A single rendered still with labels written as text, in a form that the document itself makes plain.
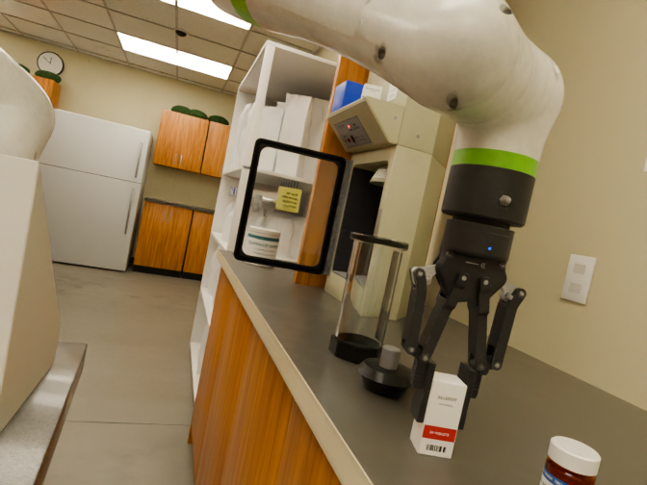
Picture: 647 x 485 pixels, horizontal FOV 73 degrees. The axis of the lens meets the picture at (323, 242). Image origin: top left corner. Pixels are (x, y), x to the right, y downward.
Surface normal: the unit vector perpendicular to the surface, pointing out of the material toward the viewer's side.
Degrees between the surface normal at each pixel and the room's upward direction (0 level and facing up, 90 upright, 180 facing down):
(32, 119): 69
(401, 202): 90
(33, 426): 0
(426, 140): 90
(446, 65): 123
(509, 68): 106
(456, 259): 90
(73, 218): 90
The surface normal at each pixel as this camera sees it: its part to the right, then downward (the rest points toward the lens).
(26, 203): 0.30, 0.11
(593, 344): -0.93, -0.18
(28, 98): 0.97, -0.22
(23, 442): 0.20, -0.98
